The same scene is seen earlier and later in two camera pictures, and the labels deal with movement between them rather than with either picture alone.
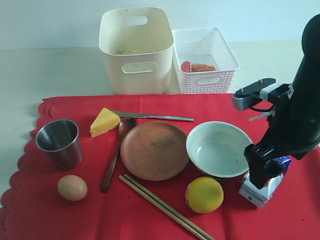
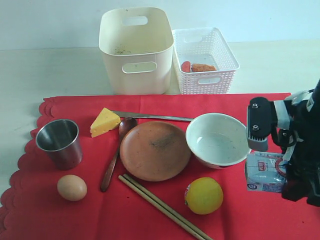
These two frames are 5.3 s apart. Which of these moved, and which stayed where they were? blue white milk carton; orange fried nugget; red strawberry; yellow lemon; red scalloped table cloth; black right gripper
Moved: black right gripper; blue white milk carton
Stayed: orange fried nugget; yellow lemon; red scalloped table cloth; red strawberry
